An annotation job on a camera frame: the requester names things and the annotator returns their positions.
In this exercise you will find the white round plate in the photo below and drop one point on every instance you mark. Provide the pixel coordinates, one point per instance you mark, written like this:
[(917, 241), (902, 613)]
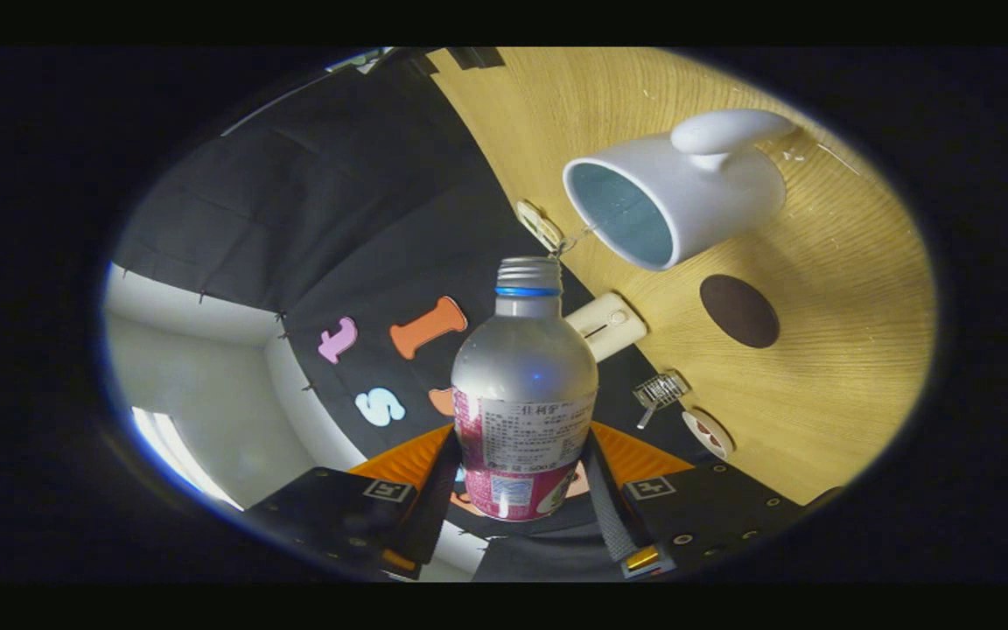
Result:
[(698, 422)]

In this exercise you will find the dark brown round coaster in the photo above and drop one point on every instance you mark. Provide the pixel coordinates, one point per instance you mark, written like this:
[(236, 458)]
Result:
[(739, 311)]

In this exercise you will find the white toaster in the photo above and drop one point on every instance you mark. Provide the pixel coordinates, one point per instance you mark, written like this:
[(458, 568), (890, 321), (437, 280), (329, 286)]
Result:
[(609, 328)]

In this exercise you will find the white divided snack tray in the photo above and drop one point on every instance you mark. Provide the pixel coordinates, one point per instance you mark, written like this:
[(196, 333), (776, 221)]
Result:
[(541, 227)]

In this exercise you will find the silver juice bottle red label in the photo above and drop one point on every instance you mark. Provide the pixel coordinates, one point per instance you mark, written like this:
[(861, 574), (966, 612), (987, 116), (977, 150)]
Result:
[(521, 367)]

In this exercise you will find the reddish meat slice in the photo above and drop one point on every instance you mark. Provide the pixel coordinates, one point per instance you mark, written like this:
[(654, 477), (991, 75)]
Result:
[(712, 440)]

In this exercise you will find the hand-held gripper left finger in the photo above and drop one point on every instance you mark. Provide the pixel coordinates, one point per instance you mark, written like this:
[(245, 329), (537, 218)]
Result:
[(430, 512)]

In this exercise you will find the wooden table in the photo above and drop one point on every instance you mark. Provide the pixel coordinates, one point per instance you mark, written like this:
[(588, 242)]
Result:
[(836, 394)]

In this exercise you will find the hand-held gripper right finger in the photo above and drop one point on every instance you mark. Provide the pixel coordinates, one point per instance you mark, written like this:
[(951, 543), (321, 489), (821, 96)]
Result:
[(613, 516)]

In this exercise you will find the white cup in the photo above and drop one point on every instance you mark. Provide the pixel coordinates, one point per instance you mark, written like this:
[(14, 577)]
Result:
[(705, 201)]

